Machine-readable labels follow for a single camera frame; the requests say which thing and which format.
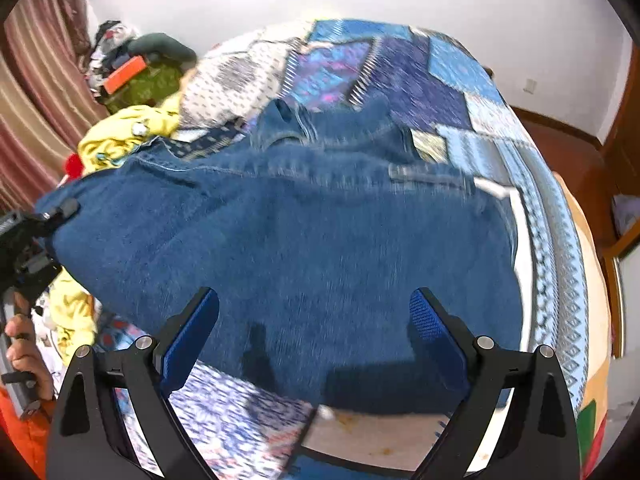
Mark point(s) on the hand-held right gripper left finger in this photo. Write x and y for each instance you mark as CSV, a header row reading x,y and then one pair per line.
x,y
192,342

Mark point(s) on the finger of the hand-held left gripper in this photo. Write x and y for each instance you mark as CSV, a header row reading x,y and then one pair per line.
x,y
64,208

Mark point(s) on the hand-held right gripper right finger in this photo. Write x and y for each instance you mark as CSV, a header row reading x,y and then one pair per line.
x,y
435,340

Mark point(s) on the blue denim jacket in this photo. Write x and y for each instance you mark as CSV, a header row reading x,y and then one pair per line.
x,y
300,250

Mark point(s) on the person's left forearm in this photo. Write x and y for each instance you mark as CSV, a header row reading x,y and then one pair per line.
x,y
20,440

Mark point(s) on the person's left hand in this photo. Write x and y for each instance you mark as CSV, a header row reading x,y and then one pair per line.
x,y
30,357

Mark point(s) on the red plush toy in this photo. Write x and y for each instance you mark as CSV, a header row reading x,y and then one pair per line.
x,y
74,165

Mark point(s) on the yellow cloth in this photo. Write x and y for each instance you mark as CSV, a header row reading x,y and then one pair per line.
x,y
125,132

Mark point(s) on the striped red beige curtain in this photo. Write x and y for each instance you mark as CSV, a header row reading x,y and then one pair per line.
x,y
35,75

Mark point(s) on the orange box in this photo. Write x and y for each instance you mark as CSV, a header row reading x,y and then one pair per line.
x,y
125,74

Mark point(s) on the green patterned cloth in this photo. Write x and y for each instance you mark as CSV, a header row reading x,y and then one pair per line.
x,y
150,87

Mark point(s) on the grey green pillow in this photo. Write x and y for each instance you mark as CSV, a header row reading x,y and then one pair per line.
x,y
162,46

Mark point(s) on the blue patchwork blanket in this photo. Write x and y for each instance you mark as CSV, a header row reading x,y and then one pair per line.
x,y
400,75

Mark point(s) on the wooden door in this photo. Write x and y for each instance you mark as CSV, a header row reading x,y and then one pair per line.
x,y
622,125

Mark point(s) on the white wall socket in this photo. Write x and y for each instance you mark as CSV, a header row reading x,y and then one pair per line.
x,y
530,86

